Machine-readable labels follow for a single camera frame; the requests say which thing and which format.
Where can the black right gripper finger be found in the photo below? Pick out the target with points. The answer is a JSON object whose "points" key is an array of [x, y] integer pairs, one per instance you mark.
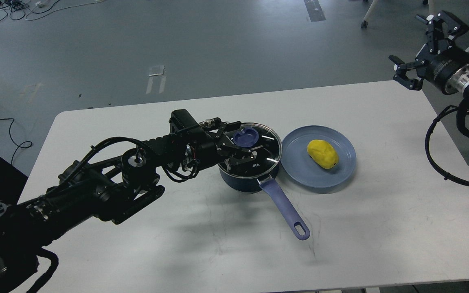
{"points": [[442, 30], [402, 68]]}

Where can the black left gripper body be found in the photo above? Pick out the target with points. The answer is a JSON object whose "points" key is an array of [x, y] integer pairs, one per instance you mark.
{"points": [[202, 139]]}

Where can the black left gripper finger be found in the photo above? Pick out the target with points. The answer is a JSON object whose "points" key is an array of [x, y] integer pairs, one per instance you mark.
{"points": [[234, 156], [225, 131]]}

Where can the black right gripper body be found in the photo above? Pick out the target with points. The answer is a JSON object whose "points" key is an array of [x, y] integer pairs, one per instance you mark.
{"points": [[447, 70]]}

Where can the glass pot lid blue knob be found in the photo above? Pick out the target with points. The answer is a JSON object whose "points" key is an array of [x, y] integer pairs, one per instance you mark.
{"points": [[265, 151]]}

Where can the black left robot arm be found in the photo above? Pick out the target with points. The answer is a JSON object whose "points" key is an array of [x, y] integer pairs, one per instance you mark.
{"points": [[115, 180]]}

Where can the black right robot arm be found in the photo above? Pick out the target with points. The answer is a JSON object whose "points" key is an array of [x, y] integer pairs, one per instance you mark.
{"points": [[462, 110]]}

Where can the yellow potato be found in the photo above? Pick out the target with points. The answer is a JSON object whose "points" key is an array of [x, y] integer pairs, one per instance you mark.
{"points": [[323, 153]]}

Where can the blue round plate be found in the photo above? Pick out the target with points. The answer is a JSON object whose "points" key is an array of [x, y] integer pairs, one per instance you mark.
{"points": [[303, 170]]}

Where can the white chair legs with casters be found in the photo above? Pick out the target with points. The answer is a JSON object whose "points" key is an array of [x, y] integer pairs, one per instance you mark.
{"points": [[398, 16]]}

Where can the dark blue saucepan purple handle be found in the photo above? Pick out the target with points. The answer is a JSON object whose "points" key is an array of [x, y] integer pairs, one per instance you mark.
{"points": [[271, 187]]}

